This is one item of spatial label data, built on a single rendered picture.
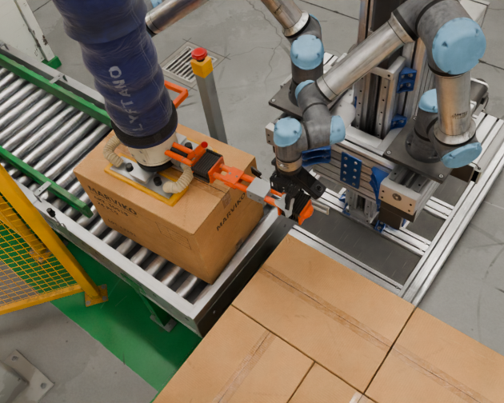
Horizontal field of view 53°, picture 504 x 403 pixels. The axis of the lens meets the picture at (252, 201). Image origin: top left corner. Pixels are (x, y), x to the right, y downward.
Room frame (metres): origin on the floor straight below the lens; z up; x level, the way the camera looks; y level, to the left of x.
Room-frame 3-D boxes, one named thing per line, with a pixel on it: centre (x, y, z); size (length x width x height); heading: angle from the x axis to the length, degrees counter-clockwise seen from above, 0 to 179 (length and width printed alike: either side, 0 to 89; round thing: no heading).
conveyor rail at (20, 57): (2.13, 0.65, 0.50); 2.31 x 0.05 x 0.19; 45
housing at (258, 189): (1.01, -0.03, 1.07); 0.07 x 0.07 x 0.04; 49
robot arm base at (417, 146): (1.10, -0.63, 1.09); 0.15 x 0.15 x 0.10
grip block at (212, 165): (1.16, 0.13, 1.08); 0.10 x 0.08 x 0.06; 139
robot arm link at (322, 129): (0.96, -0.23, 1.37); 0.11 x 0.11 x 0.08; 3
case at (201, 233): (1.32, 0.31, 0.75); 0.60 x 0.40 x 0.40; 49
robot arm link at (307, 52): (1.46, -0.29, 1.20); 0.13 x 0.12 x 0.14; 170
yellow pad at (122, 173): (1.25, 0.38, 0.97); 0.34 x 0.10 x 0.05; 49
